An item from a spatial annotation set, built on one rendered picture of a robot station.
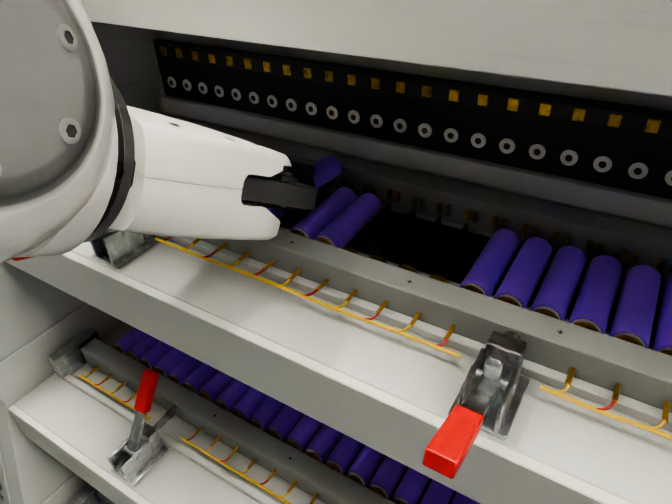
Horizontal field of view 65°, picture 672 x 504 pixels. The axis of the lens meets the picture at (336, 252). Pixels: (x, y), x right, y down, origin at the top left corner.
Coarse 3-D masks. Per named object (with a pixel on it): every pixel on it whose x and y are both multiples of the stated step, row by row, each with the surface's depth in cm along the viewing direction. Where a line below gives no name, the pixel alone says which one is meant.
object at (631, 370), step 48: (240, 240) 35; (288, 240) 33; (288, 288) 32; (336, 288) 32; (384, 288) 30; (432, 288) 29; (480, 336) 28; (528, 336) 26; (576, 336) 26; (624, 384) 25
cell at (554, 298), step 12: (564, 252) 32; (576, 252) 32; (552, 264) 32; (564, 264) 31; (576, 264) 31; (552, 276) 30; (564, 276) 30; (576, 276) 31; (540, 288) 30; (552, 288) 29; (564, 288) 29; (540, 300) 29; (552, 300) 28; (564, 300) 29; (564, 312) 28
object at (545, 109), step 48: (192, 48) 47; (192, 96) 51; (288, 96) 44; (336, 96) 42; (384, 96) 39; (432, 96) 37; (480, 96) 35; (528, 96) 34; (432, 144) 39; (528, 144) 36; (576, 144) 34; (624, 144) 32
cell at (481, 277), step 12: (492, 240) 34; (504, 240) 33; (516, 240) 34; (492, 252) 32; (504, 252) 32; (480, 264) 31; (492, 264) 31; (504, 264) 32; (468, 276) 31; (480, 276) 30; (492, 276) 31; (480, 288) 30; (492, 288) 30
